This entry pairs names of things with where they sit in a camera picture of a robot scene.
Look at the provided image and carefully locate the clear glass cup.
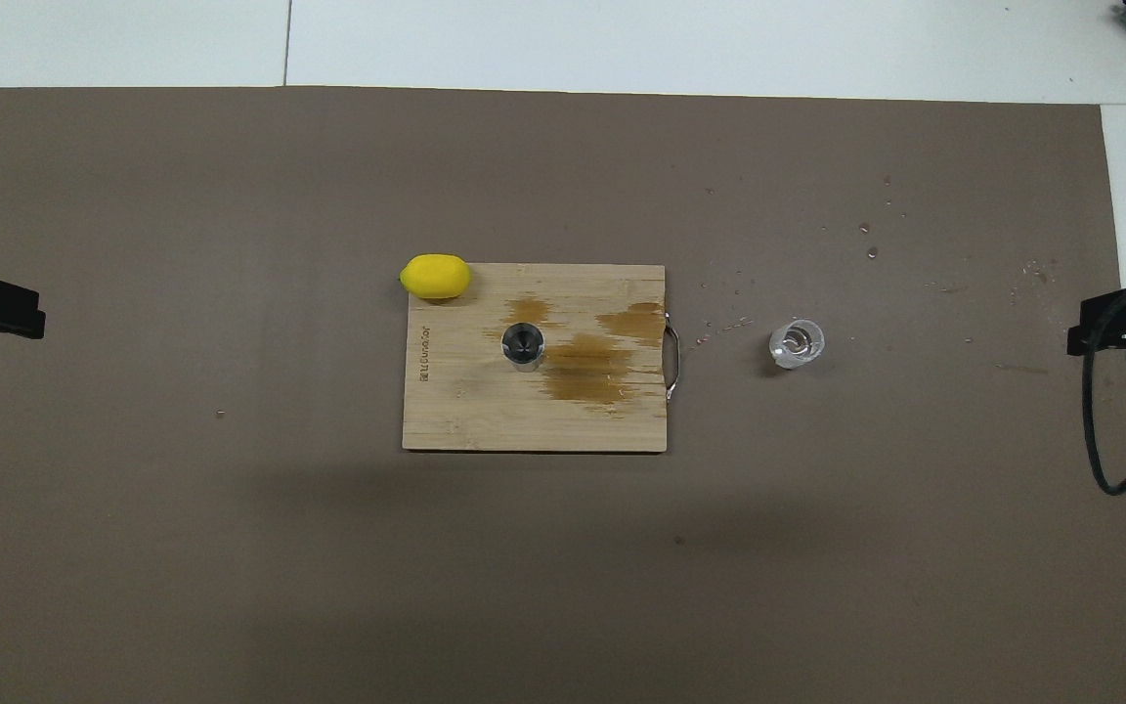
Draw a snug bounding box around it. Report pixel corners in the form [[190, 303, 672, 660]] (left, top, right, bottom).
[[768, 317, 826, 371]]

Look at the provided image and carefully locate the steel jigger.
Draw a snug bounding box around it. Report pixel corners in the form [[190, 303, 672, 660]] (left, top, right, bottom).
[[501, 322, 545, 374]]

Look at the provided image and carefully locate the brown table mat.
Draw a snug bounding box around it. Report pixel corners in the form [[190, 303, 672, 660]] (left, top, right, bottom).
[[0, 86, 1126, 704]]

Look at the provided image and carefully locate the yellow lemon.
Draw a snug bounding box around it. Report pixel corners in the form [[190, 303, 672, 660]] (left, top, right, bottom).
[[399, 253, 473, 300]]

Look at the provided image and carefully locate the wooden cutting board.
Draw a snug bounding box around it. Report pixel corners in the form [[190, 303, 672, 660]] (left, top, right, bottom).
[[402, 262, 683, 454]]

